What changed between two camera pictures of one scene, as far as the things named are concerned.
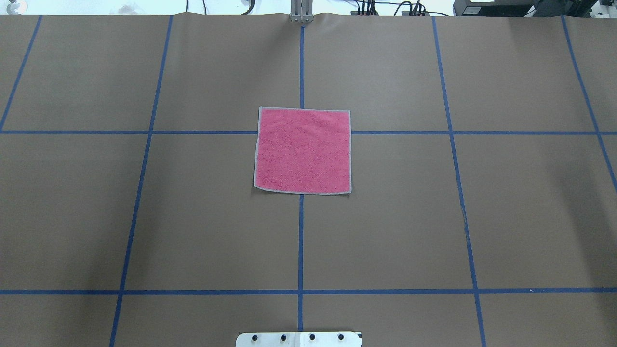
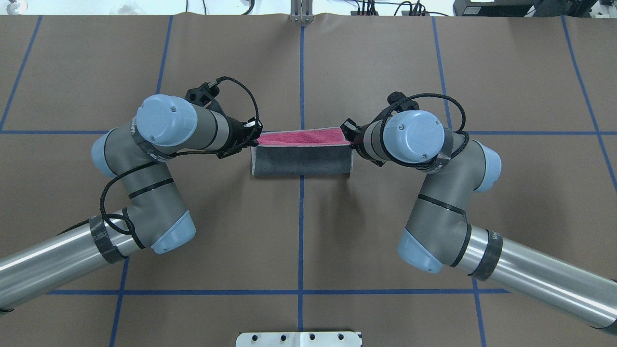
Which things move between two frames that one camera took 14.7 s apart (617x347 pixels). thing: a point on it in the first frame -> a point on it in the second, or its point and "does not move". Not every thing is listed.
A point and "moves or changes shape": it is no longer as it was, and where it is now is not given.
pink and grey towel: x=303 y=151 moves or changes shape
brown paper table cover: x=167 y=180 does not move
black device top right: x=520 y=8 does not move
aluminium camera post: x=301 y=11 does not move
